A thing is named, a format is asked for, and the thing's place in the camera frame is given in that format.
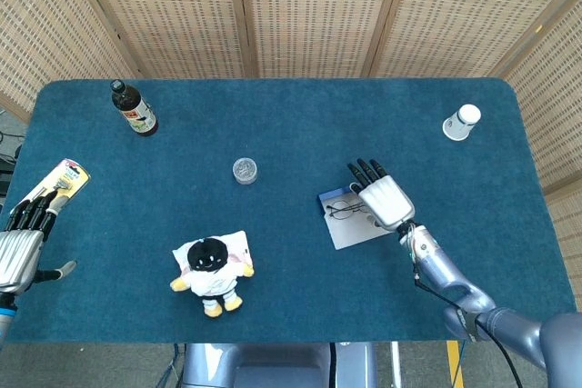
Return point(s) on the blue carpet table cover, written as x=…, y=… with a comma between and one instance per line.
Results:
x=295, y=142

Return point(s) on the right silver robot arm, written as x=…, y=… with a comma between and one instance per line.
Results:
x=441, y=270

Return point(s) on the blue packet with glasses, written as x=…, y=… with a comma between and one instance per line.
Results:
x=350, y=233

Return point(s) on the grey robot torso base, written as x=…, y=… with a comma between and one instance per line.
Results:
x=273, y=365

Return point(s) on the white paper cup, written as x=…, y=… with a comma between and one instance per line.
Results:
x=460, y=123

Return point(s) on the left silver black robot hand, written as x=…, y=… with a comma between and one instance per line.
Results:
x=18, y=247

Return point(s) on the dark sauce bottle with label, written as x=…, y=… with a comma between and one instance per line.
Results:
x=136, y=113

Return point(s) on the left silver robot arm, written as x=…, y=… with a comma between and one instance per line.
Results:
x=5, y=315

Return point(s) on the razor in yellow blister pack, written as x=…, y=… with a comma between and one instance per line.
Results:
x=68, y=176

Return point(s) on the black plush doll chef coat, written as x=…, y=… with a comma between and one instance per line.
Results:
x=209, y=270

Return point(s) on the woven bamboo folding screen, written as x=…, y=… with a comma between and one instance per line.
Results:
x=314, y=11

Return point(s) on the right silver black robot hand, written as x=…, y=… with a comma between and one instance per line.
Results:
x=386, y=199

